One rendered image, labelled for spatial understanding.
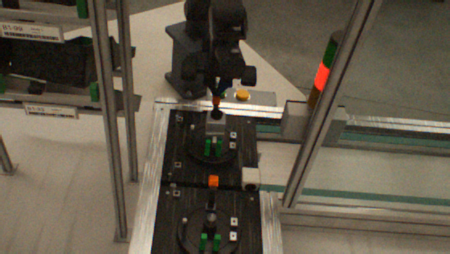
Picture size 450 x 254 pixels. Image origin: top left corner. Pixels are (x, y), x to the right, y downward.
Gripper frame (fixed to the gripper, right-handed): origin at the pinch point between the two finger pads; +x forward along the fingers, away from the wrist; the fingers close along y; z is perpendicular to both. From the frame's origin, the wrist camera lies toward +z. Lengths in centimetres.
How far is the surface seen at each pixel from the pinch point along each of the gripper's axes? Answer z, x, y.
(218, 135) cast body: -13.1, 3.6, -1.1
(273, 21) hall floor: 205, 110, -49
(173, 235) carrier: -36.4, 11.5, 7.3
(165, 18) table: 63, 23, 20
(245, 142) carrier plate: -7.6, 11.6, -9.1
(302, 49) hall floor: 173, 109, -69
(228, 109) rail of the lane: 5.4, 12.7, -4.6
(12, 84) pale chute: -6.2, -0.2, 48.6
